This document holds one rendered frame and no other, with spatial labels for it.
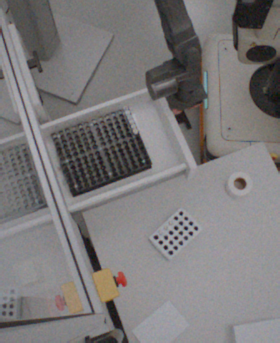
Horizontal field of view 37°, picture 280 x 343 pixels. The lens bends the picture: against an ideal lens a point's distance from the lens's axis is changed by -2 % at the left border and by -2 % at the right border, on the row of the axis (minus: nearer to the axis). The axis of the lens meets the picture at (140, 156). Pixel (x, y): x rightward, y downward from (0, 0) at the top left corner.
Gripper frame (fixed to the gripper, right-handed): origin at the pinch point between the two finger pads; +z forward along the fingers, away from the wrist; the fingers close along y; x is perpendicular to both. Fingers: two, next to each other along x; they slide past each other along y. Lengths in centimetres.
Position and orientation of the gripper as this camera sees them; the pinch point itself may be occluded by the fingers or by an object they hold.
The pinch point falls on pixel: (181, 108)
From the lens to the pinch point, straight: 118.1
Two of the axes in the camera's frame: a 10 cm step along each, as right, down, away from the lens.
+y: -9.3, 3.4, -1.3
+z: 0.0, 3.5, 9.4
